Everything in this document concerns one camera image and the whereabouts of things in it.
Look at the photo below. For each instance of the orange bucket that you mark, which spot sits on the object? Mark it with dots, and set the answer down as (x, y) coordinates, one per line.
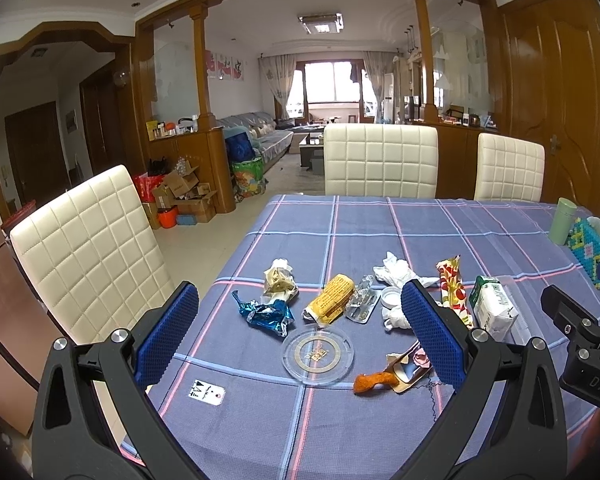
(168, 218)

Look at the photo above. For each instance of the blue foil wrapper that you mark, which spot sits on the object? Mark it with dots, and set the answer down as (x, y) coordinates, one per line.
(274, 318)

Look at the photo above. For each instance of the green printed bag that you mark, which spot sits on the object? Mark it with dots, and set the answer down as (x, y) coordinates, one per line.
(249, 177)

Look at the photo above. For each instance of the cream chair right far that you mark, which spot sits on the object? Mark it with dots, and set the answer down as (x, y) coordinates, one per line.
(509, 169)

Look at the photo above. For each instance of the red gold snack wrapper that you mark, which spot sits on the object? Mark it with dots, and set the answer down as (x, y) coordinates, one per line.
(453, 292)

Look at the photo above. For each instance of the white paper tag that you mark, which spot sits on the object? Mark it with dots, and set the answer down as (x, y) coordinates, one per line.
(206, 393)

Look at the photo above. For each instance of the ceiling lamp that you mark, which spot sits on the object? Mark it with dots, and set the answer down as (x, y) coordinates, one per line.
(322, 24)

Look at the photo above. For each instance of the yellow snack package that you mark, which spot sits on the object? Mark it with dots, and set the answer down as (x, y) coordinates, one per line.
(330, 303)

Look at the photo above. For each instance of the brown wooden door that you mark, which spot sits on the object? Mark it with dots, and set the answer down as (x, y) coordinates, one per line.
(552, 56)

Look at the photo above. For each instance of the beaded tissue box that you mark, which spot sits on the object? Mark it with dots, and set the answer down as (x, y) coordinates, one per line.
(584, 243)

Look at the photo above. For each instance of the silver blister pack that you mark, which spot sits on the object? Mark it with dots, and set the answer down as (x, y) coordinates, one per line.
(363, 301)

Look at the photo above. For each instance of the orange peel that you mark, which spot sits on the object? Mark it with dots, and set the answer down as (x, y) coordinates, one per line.
(365, 383)

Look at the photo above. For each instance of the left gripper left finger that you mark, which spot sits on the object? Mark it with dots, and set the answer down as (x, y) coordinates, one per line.
(71, 438)

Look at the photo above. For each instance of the beige wrapper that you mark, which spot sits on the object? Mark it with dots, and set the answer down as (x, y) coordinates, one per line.
(279, 283)

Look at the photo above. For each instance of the cream chair at left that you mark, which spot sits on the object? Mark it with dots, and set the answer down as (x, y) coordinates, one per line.
(92, 257)

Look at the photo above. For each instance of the cream chair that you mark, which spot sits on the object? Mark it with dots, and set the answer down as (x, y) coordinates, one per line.
(92, 257)
(381, 160)
(509, 169)

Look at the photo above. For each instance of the cardboard boxes pile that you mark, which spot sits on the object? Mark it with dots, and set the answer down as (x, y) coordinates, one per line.
(179, 188)

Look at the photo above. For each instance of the clear glass ashtray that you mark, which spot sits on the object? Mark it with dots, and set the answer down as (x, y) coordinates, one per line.
(318, 357)

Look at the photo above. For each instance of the wooden partition counter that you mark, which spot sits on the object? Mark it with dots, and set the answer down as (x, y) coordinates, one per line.
(207, 151)

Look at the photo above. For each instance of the blue plaid tablecloth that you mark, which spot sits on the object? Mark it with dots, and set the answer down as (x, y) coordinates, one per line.
(269, 426)

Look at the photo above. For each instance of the coffee table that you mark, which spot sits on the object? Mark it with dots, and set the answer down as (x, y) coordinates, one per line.
(312, 146)

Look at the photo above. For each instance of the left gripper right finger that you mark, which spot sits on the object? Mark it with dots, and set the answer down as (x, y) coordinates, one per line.
(505, 418)

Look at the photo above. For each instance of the white jar lid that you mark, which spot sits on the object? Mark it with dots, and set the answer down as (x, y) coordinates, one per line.
(390, 297)

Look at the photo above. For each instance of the green white milk carton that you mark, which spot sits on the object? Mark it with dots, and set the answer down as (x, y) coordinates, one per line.
(494, 311)

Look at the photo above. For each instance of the green plastic cup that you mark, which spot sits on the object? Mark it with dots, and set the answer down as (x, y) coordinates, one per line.
(562, 221)

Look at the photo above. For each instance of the grey sofa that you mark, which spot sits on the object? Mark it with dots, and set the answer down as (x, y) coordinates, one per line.
(267, 141)

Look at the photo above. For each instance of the cream chair middle far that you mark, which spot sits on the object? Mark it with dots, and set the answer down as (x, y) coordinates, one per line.
(381, 160)

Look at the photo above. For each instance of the white tissue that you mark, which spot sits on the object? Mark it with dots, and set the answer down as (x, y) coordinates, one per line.
(397, 272)

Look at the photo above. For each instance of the window with curtains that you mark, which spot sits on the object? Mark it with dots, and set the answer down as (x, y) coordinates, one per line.
(339, 90)

